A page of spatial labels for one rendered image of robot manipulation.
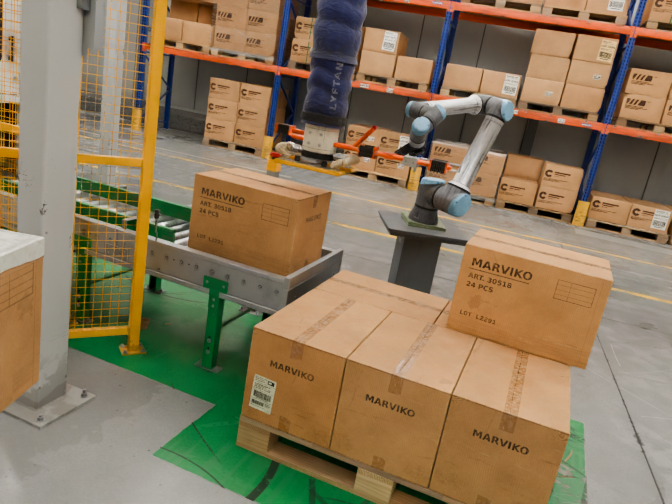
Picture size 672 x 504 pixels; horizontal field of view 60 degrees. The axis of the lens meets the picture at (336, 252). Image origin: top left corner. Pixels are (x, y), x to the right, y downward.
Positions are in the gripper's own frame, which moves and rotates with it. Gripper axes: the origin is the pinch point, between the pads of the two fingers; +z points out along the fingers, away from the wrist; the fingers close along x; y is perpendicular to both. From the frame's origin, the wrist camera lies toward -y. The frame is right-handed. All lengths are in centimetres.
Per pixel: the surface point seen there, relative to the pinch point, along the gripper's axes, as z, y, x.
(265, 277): -31, -100, -48
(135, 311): -4, -167, -31
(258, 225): -28, -95, -19
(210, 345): 1, -138, -60
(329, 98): -64, -44, 13
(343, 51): -77, -32, 26
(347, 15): -87, -26, 36
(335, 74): -70, -38, 21
